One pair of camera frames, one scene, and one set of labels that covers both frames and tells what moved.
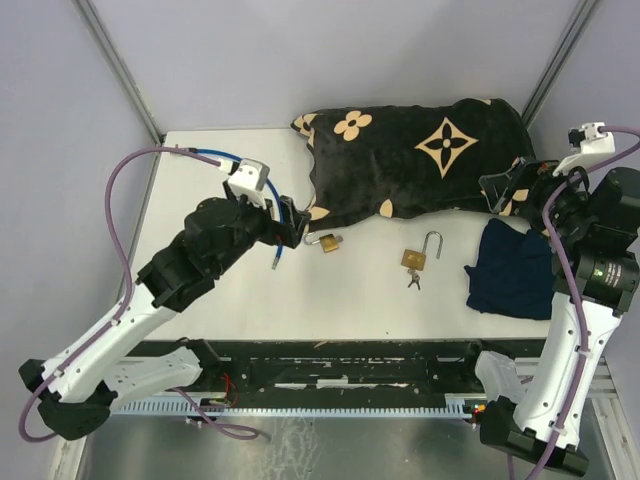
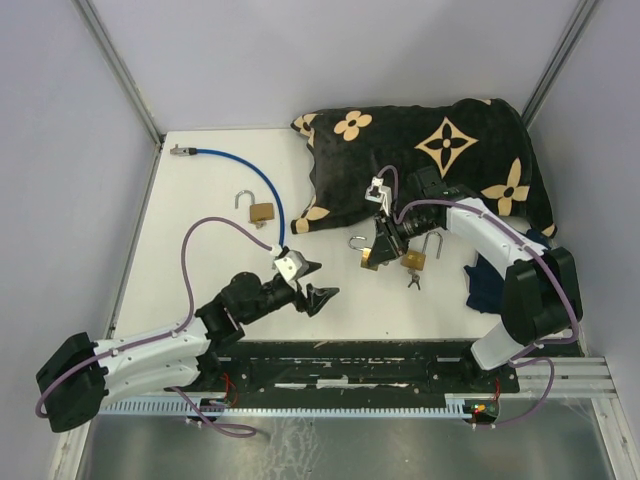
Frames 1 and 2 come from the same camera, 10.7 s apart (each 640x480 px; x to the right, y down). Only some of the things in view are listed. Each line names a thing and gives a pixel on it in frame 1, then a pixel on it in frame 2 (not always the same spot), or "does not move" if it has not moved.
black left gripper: x=274 y=232 to x=315 y=300
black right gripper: x=541 y=174 to x=389 y=246
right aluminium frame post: x=558 y=58 does not move
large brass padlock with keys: x=416 y=260 does not move
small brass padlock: x=328 y=242 to x=366 y=252
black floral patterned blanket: x=409 y=160 does not move
